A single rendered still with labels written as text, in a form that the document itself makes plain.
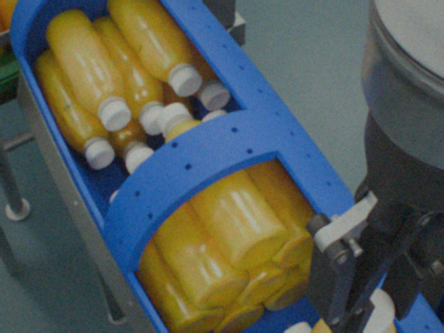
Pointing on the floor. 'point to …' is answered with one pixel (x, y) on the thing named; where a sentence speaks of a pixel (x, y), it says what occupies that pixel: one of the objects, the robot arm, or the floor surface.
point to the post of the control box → (8, 255)
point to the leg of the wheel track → (108, 297)
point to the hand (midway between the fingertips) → (375, 300)
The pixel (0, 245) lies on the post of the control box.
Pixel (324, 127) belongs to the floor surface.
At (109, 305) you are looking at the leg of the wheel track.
